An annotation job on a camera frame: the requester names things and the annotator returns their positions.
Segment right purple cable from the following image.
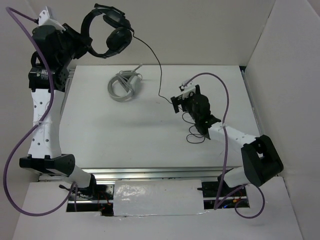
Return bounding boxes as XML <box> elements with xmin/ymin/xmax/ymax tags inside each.
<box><xmin>181</xmin><ymin>72</ymin><xmax>266</xmax><ymax>219</ymax></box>

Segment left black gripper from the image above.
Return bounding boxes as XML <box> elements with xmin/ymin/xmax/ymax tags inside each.
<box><xmin>57</xmin><ymin>22</ymin><xmax>93</xmax><ymax>67</ymax></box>

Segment grey white headphone stand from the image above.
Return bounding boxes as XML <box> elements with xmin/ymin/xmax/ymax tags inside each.
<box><xmin>107</xmin><ymin>63</ymin><xmax>143</xmax><ymax>103</ymax></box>

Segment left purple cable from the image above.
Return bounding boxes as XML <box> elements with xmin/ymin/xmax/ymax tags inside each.
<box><xmin>3</xmin><ymin>6</ymin><xmax>79</xmax><ymax>217</ymax></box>

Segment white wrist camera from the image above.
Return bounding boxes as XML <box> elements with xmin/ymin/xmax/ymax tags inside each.
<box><xmin>37</xmin><ymin>6</ymin><xmax>64</xmax><ymax>31</ymax></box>
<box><xmin>178</xmin><ymin>79</ymin><xmax>196</xmax><ymax>100</ymax></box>

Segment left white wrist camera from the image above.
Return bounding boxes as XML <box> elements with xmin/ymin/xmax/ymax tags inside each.
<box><xmin>37</xmin><ymin>6</ymin><xmax>64</xmax><ymax>31</ymax></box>

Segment purple cable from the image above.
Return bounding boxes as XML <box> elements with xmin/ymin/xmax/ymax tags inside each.
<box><xmin>3</xmin><ymin>6</ymin><xmax>79</xmax><ymax>217</ymax></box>
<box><xmin>181</xmin><ymin>72</ymin><xmax>266</xmax><ymax>219</ymax></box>

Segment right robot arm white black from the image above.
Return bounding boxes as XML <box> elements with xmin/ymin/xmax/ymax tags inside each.
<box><xmin>171</xmin><ymin>85</ymin><xmax>284</xmax><ymax>196</ymax></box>

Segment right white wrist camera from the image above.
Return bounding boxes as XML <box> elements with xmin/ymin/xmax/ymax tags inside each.
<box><xmin>178</xmin><ymin>79</ymin><xmax>196</xmax><ymax>100</ymax></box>

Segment black headphones with cable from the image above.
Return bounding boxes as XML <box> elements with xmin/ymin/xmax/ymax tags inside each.
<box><xmin>80</xmin><ymin>2</ymin><xmax>216</xmax><ymax>145</ymax></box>

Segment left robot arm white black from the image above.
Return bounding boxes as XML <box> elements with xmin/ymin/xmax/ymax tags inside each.
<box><xmin>19</xmin><ymin>23</ymin><xmax>99</xmax><ymax>200</ymax></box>

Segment white taped cover plate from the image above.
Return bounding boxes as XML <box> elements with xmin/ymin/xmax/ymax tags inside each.
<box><xmin>113</xmin><ymin>179</ymin><xmax>205</xmax><ymax>217</ymax></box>

